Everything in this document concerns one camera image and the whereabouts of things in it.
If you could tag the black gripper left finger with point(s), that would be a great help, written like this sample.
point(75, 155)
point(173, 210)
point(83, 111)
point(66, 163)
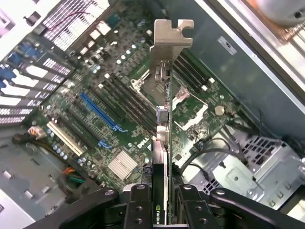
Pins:
point(138, 210)

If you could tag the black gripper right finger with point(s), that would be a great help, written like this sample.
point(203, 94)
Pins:
point(193, 210)

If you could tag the silver finned chipset heatsink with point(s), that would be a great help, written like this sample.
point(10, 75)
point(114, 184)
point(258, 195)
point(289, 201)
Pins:
point(122, 164)

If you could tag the silver disk bay cage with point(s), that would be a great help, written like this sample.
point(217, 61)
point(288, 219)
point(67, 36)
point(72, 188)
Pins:
point(250, 167)

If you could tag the black RAM slot white clips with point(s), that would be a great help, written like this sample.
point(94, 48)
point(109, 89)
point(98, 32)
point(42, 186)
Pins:
point(190, 75)
point(197, 68)
point(133, 117)
point(133, 101)

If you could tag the white expansion slot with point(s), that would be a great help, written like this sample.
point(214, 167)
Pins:
point(65, 139)

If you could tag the silver coin battery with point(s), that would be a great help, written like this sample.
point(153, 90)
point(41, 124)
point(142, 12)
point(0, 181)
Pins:
point(219, 110)

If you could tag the silver socket cover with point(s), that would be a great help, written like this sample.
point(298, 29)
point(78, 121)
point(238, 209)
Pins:
point(182, 94)

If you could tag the grey power supply unit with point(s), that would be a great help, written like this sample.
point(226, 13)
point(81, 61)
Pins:
point(23, 181)

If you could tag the CPU socket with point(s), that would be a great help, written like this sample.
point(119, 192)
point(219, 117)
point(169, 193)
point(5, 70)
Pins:
point(145, 88)

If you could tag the dark grey open PC case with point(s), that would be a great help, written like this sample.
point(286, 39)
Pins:
point(250, 90)

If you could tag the green motherboard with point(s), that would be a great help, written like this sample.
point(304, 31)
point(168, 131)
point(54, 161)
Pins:
point(133, 28)

